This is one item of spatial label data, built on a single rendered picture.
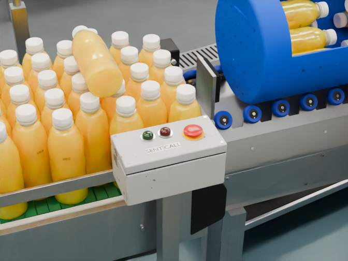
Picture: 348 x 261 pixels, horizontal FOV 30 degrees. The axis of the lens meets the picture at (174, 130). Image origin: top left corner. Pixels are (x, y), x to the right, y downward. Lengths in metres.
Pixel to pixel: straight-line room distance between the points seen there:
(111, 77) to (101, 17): 2.74
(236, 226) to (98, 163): 0.54
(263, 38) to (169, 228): 0.45
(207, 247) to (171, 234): 0.66
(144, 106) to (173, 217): 0.24
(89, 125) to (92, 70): 0.12
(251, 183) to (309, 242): 0.95
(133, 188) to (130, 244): 0.30
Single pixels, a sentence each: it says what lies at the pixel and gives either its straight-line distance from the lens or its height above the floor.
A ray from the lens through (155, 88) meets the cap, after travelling 1.34.
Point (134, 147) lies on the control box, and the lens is 1.21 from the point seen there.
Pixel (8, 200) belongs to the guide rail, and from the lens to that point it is 1.33.
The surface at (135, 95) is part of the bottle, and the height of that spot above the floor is 1.06.
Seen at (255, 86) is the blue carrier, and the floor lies 1.04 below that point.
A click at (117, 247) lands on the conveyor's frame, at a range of 1.47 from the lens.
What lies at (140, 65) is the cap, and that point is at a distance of 1.42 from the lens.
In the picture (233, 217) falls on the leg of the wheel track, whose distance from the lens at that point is 1.76.
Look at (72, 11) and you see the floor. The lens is 4.11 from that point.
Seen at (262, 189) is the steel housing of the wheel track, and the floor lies 0.69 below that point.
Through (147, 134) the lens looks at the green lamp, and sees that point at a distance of 1.22.
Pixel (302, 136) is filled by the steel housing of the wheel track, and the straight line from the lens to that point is 1.63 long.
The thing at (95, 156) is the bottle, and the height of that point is 0.99.
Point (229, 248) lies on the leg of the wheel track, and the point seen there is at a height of 0.50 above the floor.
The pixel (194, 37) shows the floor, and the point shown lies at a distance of 3.80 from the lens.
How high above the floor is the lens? 1.86
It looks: 37 degrees down
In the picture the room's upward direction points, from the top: 1 degrees clockwise
